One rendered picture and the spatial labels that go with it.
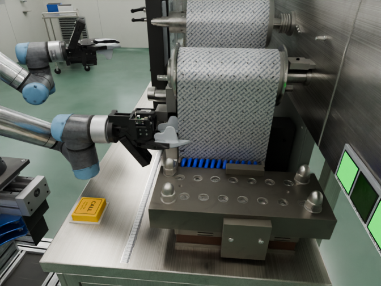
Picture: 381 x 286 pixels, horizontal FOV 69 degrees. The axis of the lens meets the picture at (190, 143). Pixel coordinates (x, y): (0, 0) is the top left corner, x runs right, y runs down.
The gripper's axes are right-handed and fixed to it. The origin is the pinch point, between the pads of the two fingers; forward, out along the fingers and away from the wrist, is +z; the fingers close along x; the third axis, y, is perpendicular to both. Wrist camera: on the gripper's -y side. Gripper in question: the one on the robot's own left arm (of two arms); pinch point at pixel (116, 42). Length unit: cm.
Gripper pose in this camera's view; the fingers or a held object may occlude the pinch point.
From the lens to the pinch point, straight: 118.6
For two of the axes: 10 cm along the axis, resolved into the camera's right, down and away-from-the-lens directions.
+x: 2.9, 6.1, -7.3
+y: -0.4, 7.8, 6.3
